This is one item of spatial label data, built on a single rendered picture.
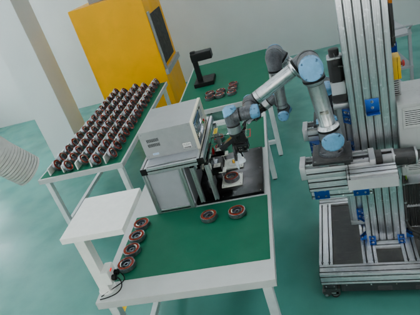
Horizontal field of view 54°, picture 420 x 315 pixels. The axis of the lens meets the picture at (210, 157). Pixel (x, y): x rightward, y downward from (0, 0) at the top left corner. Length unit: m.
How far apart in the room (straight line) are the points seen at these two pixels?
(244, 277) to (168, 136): 1.08
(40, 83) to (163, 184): 4.03
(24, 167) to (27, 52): 4.43
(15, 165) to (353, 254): 2.17
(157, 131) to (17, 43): 4.02
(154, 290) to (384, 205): 1.55
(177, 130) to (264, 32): 5.48
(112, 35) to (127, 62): 0.44
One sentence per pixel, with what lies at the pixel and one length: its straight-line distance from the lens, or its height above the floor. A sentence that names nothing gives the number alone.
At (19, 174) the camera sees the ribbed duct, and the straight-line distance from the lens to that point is 2.16.
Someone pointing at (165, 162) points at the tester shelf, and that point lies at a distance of 2.77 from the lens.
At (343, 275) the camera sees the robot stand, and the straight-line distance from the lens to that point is 2.92.
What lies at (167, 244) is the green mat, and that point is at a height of 0.75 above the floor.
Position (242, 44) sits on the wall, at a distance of 8.10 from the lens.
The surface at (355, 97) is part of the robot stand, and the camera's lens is 2.54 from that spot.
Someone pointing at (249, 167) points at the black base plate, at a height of 0.77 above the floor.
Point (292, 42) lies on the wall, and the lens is 8.12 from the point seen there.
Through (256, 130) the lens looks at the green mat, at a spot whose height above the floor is 0.75.
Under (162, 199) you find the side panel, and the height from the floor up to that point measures 0.86.
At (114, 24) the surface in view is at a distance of 6.43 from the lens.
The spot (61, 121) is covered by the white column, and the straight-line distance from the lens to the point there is 6.68.
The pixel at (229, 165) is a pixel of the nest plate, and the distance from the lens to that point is 3.19.
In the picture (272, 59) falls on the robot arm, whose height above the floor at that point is 1.52.
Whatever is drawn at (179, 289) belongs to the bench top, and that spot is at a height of 0.75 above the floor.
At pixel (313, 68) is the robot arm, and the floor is 1.63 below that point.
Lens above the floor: 2.30
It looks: 27 degrees down
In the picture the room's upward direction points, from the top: 18 degrees counter-clockwise
